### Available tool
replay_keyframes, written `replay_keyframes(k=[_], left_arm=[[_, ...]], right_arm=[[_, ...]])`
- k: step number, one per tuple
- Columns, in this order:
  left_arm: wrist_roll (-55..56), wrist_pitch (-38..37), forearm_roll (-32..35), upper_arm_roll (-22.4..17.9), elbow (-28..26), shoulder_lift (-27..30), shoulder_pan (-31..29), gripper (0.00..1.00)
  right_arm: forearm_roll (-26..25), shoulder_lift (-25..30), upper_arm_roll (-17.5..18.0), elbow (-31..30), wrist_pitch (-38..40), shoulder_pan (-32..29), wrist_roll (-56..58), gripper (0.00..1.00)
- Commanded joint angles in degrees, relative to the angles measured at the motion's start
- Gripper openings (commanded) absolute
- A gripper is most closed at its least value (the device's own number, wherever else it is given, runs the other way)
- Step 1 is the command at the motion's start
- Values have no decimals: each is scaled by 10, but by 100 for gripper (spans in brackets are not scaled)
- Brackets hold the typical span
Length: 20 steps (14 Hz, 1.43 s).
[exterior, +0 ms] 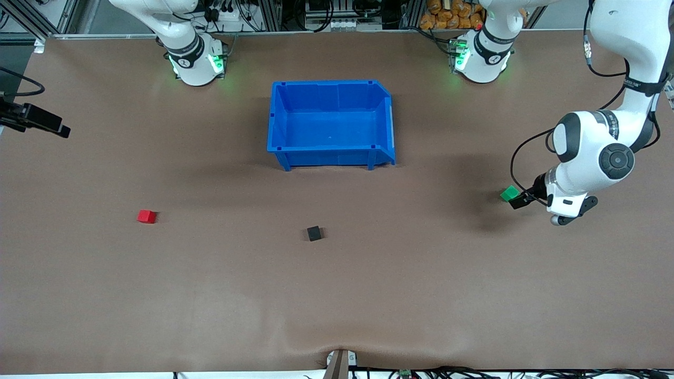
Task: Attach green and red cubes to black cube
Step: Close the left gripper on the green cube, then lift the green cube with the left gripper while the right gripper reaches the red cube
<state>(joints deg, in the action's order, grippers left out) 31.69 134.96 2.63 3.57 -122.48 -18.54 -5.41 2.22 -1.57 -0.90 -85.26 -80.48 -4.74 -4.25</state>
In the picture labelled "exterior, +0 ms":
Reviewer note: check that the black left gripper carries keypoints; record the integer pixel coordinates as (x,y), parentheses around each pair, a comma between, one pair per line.
(538,186)

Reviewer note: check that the white power strip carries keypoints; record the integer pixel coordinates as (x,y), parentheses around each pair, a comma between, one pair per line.
(345,24)
(226,16)

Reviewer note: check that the aluminium frame post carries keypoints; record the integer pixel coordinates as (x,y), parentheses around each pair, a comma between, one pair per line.
(23,18)

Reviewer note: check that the red cube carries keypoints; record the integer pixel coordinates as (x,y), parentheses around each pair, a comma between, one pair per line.
(147,216)

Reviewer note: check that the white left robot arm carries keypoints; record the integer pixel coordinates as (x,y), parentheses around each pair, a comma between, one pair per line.
(595,152)

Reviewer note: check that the small green circuit board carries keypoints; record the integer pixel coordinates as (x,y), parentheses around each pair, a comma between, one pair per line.
(405,373)

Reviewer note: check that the orange lumpy objects pile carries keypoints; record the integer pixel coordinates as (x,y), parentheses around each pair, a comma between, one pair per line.
(450,16)

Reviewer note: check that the black cube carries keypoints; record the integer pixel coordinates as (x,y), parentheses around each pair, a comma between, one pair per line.
(314,233)

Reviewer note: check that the green cube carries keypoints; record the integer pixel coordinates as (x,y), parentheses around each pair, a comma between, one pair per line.
(508,193)

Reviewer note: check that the blue plastic bin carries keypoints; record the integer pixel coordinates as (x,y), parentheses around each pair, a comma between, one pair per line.
(330,126)

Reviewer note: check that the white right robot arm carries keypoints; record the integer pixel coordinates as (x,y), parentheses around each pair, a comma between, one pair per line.
(189,50)

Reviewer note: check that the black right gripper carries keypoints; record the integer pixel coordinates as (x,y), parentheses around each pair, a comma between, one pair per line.
(16,117)

